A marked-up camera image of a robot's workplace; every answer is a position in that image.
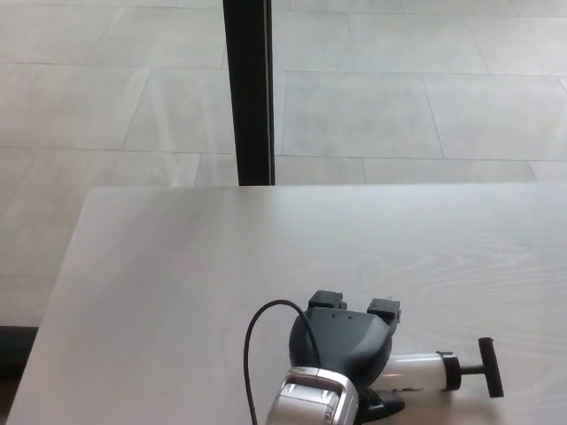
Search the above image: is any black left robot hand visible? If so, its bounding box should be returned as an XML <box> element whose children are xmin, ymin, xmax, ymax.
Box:
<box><xmin>288</xmin><ymin>290</ymin><xmax>407</xmax><ymax>420</ymax></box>

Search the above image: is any white air pump black handle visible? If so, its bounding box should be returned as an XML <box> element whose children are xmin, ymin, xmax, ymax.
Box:
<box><xmin>383</xmin><ymin>336</ymin><xmax>505</xmax><ymax>399</ymax></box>

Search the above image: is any black base under table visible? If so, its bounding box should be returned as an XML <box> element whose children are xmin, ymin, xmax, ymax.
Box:
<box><xmin>0</xmin><ymin>324</ymin><xmax>43</xmax><ymax>380</ymax></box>

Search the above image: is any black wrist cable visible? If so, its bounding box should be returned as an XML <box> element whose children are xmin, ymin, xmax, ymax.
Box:
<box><xmin>244</xmin><ymin>299</ymin><xmax>325</xmax><ymax>425</ymax></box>

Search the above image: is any black metal post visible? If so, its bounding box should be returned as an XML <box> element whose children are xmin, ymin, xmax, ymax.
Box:
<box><xmin>222</xmin><ymin>0</ymin><xmax>277</xmax><ymax>187</ymax></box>

